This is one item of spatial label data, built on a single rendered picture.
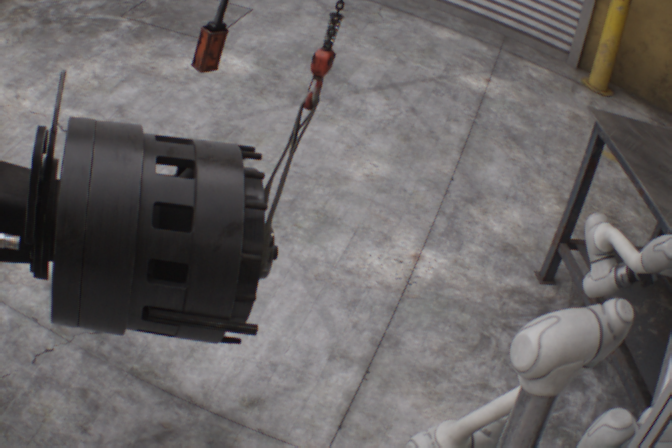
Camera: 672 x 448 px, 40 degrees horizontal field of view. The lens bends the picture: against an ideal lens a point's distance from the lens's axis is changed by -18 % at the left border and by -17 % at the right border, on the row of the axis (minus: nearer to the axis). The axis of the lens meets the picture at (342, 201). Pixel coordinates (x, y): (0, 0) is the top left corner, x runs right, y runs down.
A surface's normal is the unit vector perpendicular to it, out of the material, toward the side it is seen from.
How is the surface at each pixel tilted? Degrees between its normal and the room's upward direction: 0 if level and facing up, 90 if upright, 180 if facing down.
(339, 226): 0
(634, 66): 90
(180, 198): 34
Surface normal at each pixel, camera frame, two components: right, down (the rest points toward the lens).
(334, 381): 0.26, -0.84
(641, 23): -0.26, 0.42
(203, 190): 0.31, -0.47
